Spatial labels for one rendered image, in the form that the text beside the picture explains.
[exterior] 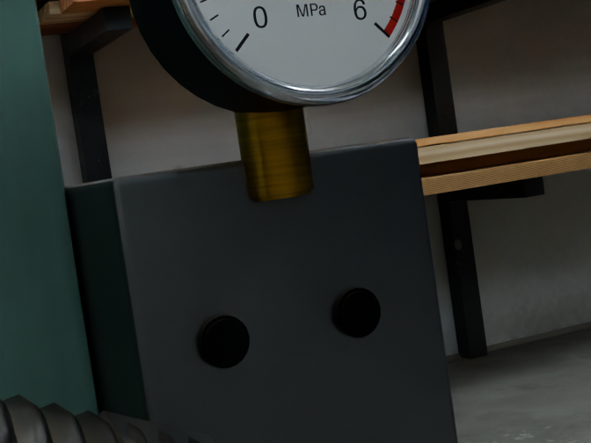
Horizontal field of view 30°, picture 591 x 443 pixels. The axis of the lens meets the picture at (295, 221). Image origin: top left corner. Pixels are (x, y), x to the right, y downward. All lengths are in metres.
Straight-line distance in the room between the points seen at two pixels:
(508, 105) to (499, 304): 0.59
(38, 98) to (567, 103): 3.20
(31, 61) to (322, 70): 0.08
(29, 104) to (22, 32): 0.02
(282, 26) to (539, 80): 3.17
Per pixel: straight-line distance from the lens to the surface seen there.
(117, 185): 0.24
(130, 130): 2.82
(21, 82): 0.28
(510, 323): 3.31
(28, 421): 0.17
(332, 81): 0.24
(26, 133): 0.27
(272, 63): 0.23
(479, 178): 2.64
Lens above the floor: 0.62
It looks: 3 degrees down
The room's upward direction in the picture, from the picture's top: 8 degrees counter-clockwise
